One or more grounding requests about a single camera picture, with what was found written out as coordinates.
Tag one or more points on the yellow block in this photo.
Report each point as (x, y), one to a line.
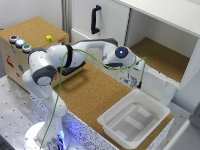
(49, 38)

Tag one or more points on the blue button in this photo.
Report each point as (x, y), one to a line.
(20, 42)

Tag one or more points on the red button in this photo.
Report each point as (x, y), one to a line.
(14, 38)

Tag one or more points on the green button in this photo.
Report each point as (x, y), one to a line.
(26, 47)

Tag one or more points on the white sliding door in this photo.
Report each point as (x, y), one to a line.
(113, 20)

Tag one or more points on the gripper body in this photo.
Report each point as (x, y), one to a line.
(128, 77)

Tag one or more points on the wooden drawer box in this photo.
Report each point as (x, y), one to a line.
(31, 28)

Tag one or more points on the white plastic box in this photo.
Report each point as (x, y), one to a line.
(133, 121)

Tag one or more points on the white cabinet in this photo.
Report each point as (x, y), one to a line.
(166, 13)

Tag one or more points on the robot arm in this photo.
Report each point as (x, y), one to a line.
(41, 71)

